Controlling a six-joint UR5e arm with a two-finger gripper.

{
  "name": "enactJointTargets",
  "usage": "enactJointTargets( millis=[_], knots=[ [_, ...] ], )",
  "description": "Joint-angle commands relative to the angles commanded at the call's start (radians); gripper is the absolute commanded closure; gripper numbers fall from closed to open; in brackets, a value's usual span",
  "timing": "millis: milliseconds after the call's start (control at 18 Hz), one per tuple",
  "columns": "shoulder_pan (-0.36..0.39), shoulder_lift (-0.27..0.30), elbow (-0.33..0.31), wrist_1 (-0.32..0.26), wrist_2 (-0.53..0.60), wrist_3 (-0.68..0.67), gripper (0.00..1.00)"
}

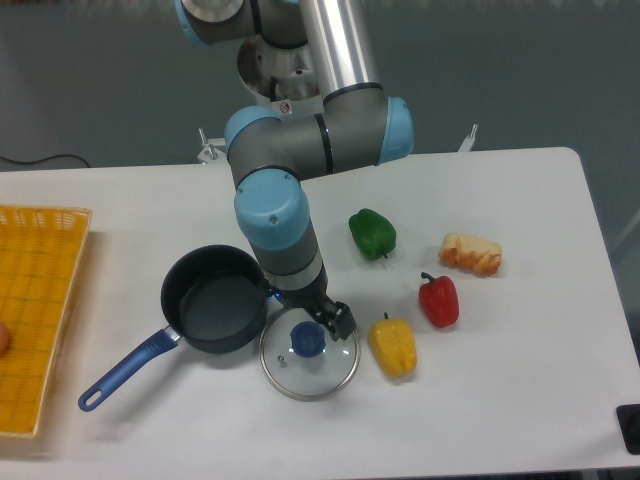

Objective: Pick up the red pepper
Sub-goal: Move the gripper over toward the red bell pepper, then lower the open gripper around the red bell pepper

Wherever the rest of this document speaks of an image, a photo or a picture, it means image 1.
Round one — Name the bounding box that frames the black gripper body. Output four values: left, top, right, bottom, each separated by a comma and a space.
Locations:
261, 276, 335, 318

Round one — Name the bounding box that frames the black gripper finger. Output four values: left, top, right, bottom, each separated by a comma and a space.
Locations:
332, 301, 356, 340
308, 306, 336, 332

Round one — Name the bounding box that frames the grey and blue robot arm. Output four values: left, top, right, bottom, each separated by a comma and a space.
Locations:
175, 1, 414, 340

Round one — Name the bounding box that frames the yellow bell pepper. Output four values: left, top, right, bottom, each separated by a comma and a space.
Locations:
367, 313, 417, 378

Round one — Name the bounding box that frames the green bell pepper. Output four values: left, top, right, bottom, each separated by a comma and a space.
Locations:
348, 208, 397, 261

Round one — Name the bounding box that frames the red bell pepper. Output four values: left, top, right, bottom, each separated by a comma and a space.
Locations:
418, 272, 459, 328

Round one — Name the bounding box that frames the glass lid with blue knob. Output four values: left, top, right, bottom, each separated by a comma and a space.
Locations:
259, 309, 361, 401

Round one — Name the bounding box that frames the toasted bread piece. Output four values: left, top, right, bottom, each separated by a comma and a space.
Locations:
438, 233, 502, 276

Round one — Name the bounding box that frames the yellow wicker basket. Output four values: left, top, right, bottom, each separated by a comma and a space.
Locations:
1, 205, 92, 438

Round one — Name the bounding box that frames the black device at table corner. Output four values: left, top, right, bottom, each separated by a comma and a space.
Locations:
616, 404, 640, 455

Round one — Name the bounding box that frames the black saucepan with blue handle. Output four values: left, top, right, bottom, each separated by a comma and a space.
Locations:
78, 245, 268, 412

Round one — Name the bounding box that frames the left white table bracket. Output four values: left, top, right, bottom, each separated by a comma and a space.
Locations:
197, 128, 227, 165

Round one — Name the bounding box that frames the white table bracket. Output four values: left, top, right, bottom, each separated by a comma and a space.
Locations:
458, 124, 478, 153
197, 128, 227, 165

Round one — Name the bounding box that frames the right white table bracket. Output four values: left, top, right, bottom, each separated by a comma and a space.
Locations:
458, 124, 478, 153

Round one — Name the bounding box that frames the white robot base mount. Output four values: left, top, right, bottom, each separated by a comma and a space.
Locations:
237, 35, 324, 118

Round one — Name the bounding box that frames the black cable on floor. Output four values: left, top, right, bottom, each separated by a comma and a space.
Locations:
0, 153, 93, 169

